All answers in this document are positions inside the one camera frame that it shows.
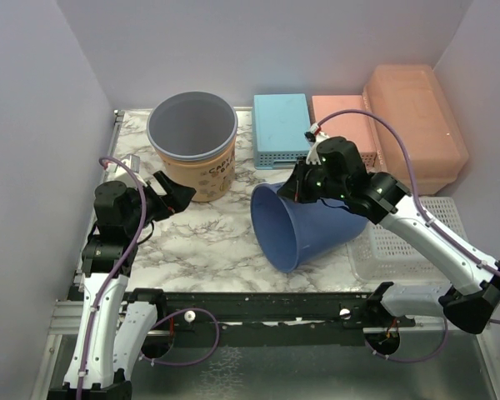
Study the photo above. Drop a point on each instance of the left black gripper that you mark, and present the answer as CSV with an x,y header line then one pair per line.
x,y
176,199

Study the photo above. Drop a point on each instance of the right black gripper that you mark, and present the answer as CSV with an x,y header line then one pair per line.
x,y
295,187

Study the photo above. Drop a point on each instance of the orange plastic bucket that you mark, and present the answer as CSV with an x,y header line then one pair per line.
x,y
211,178

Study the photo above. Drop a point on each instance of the blue plastic bucket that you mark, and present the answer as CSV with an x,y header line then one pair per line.
x,y
291,234

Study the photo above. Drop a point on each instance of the light blue perforated basket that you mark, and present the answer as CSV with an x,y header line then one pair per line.
x,y
279,123

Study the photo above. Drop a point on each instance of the grey-blue plastic bucket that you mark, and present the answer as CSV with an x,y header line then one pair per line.
x,y
192,126

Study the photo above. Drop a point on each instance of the pink perforated plastic basket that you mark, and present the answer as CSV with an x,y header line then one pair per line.
x,y
352,126

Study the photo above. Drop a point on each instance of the white perforated plastic basket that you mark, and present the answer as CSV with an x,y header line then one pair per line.
x,y
378,255

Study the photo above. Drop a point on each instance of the large orange lidded container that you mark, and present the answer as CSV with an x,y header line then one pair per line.
x,y
410,99

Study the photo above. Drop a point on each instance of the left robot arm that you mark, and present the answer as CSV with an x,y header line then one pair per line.
x,y
110,336

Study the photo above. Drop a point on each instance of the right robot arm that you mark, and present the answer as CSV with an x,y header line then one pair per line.
x,y
334,170

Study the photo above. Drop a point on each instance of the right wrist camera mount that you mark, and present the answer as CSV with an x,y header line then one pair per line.
x,y
314,136

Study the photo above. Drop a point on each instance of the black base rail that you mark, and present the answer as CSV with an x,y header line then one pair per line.
x,y
276,319

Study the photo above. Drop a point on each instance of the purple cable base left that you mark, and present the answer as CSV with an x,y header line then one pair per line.
x,y
197,327

